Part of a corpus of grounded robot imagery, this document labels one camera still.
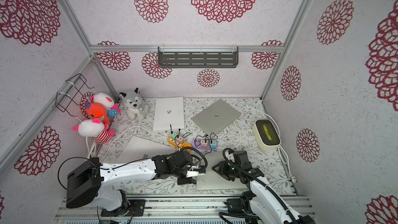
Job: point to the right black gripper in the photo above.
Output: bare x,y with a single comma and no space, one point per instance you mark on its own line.
224,168

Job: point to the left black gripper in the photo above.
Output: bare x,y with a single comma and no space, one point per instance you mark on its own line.
187,181

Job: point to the pink charger plug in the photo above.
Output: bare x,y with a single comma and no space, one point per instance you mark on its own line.
180,140

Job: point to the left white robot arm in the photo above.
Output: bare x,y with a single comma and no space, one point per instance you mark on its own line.
90,183

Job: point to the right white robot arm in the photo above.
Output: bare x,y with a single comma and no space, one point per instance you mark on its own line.
260,202

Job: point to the silver laptop front right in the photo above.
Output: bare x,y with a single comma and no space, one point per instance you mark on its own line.
212,181

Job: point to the silver laptop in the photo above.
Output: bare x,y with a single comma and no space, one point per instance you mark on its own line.
216,117
212,181

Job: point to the white laptop front left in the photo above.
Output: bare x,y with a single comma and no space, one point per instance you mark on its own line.
139,148

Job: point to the white laptop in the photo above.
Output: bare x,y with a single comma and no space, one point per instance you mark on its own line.
169,112
139,148

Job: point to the silver laptop back right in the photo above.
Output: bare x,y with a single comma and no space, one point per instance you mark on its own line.
216,117

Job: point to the white laptop back left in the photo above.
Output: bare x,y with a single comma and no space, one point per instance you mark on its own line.
169,112

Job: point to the orange power strip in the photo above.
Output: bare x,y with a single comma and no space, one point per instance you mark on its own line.
184,145

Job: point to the purple power strip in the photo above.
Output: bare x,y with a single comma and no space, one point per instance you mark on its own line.
205,145

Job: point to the cream box green display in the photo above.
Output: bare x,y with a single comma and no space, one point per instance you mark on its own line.
266,135

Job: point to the floral table mat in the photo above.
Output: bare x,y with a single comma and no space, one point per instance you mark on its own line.
237,135

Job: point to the grey husky plush toy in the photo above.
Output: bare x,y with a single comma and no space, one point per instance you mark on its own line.
136,107

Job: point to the white pink plush striped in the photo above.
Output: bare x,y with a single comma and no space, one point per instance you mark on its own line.
94,128

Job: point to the orange fox plush toy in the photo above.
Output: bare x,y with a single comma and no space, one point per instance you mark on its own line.
97,110

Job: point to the white pink plush top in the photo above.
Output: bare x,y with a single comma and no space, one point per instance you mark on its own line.
104,99

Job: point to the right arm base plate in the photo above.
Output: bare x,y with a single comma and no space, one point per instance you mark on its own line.
238,206

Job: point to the aluminium front rail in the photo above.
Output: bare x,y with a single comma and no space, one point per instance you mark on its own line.
155,207

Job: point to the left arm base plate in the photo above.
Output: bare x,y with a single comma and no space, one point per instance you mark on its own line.
133,208

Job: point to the grey metal wall shelf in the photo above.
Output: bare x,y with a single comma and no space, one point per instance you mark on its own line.
198,57

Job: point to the black wire basket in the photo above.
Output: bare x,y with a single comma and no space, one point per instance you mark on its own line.
78,93

